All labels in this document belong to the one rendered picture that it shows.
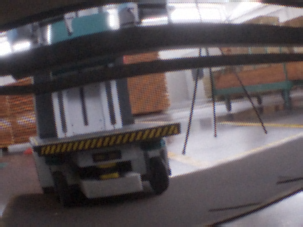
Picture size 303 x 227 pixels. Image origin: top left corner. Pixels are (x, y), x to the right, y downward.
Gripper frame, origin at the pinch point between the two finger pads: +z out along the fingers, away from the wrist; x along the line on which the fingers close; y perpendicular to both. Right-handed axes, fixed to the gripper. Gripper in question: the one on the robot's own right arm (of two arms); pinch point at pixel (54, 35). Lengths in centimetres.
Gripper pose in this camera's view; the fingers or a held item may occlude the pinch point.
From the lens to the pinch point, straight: 154.3
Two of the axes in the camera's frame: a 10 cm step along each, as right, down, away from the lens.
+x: -8.6, 2.8, -4.3
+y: -2.9, 4.2, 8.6
